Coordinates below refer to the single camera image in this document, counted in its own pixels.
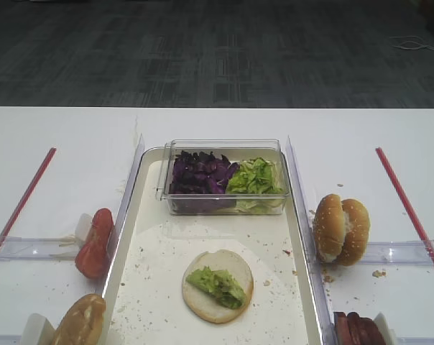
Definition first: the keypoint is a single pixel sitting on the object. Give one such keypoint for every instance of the tomato slices stack left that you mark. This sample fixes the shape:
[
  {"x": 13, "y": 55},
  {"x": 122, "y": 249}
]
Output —
[{"x": 93, "y": 260}]

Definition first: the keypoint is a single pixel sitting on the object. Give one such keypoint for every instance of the white bun holder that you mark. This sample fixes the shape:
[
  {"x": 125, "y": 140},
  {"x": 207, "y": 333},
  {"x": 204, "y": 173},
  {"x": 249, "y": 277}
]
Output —
[{"x": 37, "y": 331}]

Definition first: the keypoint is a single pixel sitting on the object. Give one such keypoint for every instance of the clear rail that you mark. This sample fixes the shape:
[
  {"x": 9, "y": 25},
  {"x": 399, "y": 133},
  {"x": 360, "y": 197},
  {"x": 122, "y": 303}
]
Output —
[
  {"x": 18, "y": 248},
  {"x": 399, "y": 253}
]

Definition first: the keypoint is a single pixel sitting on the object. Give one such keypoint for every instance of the white metal tray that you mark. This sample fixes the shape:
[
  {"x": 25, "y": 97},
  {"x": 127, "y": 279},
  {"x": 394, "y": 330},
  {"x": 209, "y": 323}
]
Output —
[{"x": 149, "y": 300}]

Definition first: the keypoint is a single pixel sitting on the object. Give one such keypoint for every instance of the clear right long divider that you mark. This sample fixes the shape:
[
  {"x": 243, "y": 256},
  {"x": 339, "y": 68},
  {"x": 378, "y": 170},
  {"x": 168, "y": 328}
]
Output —
[{"x": 305, "y": 223}]

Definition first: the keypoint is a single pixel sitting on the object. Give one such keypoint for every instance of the purple cabbage shreds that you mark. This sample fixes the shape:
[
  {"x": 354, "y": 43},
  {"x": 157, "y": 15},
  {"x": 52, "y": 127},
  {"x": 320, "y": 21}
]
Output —
[{"x": 201, "y": 174}]

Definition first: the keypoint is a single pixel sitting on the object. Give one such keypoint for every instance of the sesame bun half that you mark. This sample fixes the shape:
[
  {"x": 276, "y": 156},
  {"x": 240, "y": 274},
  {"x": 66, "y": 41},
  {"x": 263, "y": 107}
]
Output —
[
  {"x": 357, "y": 232},
  {"x": 329, "y": 228}
]

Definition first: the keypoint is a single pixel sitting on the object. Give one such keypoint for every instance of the sliced meat patties stack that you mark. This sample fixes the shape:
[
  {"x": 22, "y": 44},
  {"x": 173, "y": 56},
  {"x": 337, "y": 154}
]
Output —
[{"x": 352, "y": 329}]

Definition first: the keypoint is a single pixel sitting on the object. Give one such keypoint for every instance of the clear left long divider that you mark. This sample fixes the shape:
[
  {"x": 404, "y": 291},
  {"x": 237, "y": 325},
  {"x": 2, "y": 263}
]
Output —
[{"x": 115, "y": 240}]

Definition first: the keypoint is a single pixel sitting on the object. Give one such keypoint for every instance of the red straw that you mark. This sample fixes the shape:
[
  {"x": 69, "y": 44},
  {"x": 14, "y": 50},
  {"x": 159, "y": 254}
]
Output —
[
  {"x": 25, "y": 197},
  {"x": 411, "y": 212}
]

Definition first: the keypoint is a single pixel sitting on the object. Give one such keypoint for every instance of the toasted bun slice left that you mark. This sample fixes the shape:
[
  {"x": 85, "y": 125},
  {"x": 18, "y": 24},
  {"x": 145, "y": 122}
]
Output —
[{"x": 83, "y": 323}]

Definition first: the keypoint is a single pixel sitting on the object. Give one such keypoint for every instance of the sesame bun left half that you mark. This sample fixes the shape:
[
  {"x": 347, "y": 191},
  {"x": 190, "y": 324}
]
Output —
[{"x": 329, "y": 228}]

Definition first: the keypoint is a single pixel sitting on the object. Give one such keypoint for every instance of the bottom bun slice on tray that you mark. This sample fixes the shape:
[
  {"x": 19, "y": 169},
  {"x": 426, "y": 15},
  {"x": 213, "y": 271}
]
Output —
[{"x": 204, "y": 305}]

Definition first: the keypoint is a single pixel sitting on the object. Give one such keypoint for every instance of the lettuce on bun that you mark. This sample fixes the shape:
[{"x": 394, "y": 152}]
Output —
[{"x": 219, "y": 284}]

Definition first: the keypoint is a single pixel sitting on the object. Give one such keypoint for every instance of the clear long divider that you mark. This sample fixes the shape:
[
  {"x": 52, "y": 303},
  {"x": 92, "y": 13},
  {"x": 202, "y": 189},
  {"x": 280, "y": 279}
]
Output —
[
  {"x": 115, "y": 240},
  {"x": 305, "y": 223}
]

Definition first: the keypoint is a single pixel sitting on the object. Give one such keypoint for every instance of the right red straw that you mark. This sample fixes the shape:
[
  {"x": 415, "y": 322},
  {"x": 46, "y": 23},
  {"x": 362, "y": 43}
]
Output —
[{"x": 411, "y": 212}]

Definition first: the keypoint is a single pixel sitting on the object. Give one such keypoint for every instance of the clear right upper rail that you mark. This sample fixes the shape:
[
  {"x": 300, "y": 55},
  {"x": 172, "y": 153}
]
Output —
[{"x": 399, "y": 253}]

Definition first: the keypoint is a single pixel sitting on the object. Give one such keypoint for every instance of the green lettuce shreds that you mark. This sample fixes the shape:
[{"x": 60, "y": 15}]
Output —
[{"x": 259, "y": 177}]

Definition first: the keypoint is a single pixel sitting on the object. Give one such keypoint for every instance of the sesame bun right half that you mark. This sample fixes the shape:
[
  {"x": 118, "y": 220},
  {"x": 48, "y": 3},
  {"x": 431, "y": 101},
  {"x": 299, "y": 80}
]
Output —
[{"x": 357, "y": 232}]

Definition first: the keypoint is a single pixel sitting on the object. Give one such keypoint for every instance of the white meat holder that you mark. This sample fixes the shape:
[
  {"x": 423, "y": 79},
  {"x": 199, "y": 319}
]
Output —
[{"x": 387, "y": 333}]

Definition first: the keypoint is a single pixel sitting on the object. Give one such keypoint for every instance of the left red straw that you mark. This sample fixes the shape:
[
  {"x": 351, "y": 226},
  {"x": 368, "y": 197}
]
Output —
[{"x": 25, "y": 197}]

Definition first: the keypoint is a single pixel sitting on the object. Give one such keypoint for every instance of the clear left upper rail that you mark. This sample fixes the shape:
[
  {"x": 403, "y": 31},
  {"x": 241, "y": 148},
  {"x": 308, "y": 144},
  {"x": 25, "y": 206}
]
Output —
[{"x": 18, "y": 248}]

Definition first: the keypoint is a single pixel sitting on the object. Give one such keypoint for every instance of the clear plastic container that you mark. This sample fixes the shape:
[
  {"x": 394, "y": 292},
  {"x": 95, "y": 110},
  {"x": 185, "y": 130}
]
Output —
[{"x": 236, "y": 150}]

